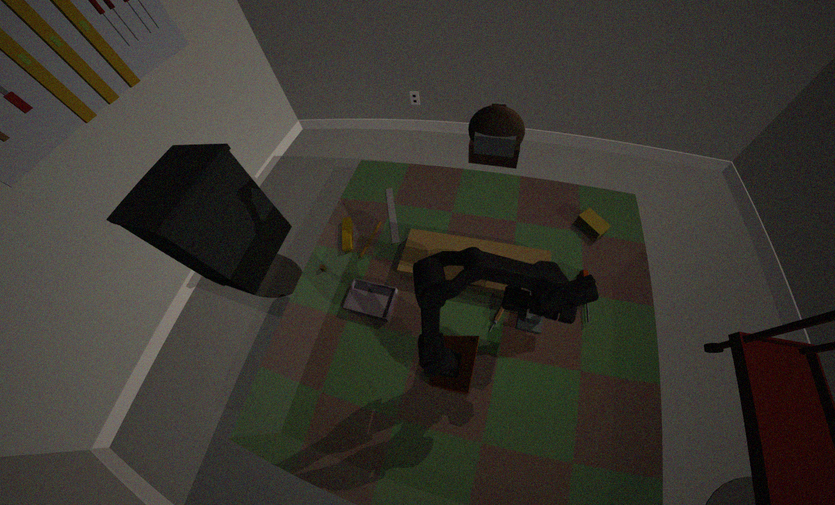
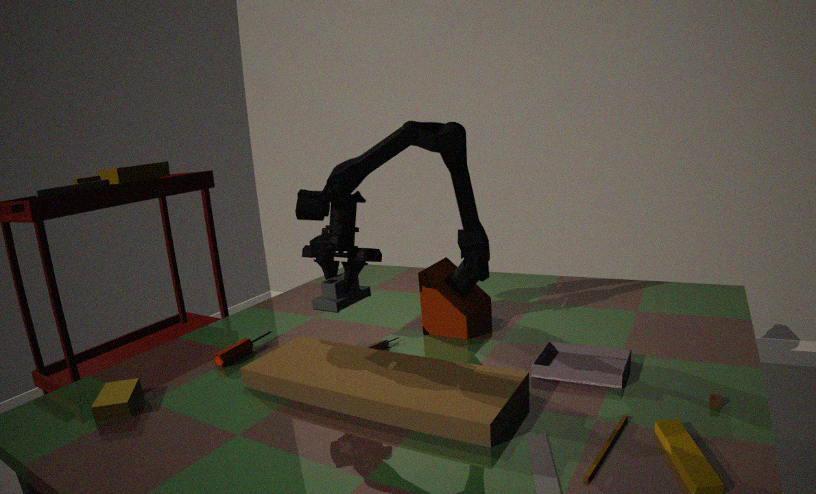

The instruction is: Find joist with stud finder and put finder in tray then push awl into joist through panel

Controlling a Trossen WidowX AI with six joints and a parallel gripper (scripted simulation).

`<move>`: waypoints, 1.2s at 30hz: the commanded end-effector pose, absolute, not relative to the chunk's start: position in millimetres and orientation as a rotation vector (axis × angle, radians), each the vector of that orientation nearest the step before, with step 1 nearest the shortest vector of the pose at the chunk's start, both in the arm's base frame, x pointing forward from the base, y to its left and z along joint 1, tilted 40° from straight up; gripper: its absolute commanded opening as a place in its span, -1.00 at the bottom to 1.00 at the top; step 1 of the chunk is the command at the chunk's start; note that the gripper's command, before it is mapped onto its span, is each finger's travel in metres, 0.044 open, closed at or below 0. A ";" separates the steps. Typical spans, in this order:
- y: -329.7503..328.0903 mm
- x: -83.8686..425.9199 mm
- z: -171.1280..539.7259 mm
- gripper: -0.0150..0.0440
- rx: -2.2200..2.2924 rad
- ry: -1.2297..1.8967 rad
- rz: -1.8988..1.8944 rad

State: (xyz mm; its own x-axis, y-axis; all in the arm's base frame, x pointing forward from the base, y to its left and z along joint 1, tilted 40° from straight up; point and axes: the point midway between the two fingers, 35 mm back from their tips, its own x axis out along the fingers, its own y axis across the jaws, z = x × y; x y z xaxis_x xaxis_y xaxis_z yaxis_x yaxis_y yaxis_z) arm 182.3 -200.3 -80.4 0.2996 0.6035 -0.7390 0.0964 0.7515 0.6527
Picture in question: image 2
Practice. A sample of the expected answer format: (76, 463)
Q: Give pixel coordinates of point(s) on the tan wooden floor panel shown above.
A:
(465, 402)

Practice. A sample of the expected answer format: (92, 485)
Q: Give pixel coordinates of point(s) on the yellow rectangular bar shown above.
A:
(690, 462)

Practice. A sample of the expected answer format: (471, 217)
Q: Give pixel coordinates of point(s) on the orange-handled awl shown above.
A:
(236, 350)

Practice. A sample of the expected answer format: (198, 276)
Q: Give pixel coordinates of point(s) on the yellow box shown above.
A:
(116, 400)

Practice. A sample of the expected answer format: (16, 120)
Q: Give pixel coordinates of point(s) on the grey flat bar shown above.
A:
(542, 465)

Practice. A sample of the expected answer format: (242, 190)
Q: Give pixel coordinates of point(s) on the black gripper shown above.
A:
(356, 257)

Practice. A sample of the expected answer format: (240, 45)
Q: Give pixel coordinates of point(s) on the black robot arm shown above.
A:
(450, 141)

